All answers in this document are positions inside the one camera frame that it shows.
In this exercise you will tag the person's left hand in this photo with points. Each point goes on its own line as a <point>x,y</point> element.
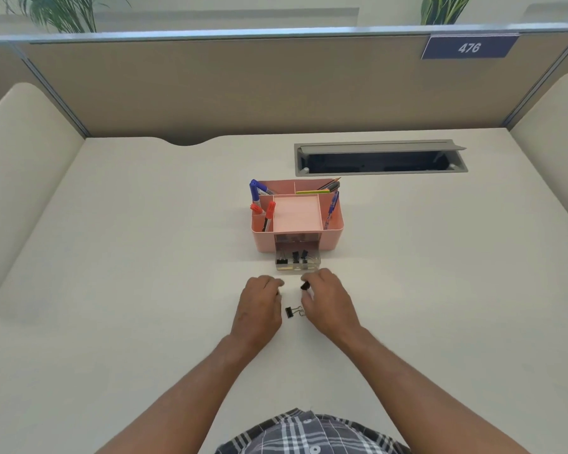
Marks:
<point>258,309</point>

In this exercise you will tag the person's right hand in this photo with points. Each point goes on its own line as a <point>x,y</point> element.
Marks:
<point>329,302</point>

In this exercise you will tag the person's left fingers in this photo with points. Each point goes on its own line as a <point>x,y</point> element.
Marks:
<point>269,283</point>

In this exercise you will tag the person's right fingers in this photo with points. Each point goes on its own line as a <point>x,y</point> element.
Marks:
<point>312,288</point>

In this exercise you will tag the person's right forearm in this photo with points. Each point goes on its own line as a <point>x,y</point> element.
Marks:
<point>426,401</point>

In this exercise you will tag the person's left forearm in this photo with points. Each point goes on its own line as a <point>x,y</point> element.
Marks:
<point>180,397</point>

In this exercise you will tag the clear plastic drawer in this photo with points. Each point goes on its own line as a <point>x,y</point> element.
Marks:
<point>297,262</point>

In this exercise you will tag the red marker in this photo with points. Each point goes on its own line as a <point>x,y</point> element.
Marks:
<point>255,208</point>
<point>269,213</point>

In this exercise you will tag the pink desk organizer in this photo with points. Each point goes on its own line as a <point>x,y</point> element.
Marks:
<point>297,217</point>

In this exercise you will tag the blue pen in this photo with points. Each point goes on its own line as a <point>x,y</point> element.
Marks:
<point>332,208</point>

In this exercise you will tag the yellow pencil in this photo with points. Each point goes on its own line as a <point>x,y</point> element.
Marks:
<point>312,191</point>

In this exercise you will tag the blue marker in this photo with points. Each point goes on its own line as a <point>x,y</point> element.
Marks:
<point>258,187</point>

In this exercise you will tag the dark pencil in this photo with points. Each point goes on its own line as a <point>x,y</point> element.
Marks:
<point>330,185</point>

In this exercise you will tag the plaid shirt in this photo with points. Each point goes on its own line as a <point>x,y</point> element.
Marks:
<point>307,434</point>

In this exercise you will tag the beige desk partition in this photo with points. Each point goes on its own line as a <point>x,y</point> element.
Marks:
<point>265,85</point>

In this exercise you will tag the beige side partition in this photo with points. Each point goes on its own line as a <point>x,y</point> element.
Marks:
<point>556,141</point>
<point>21,184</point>

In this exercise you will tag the blue number sign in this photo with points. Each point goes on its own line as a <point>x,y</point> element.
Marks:
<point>469,46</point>

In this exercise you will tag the green potted plant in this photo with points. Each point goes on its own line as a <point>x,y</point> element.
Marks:
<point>59,11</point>
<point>442,8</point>

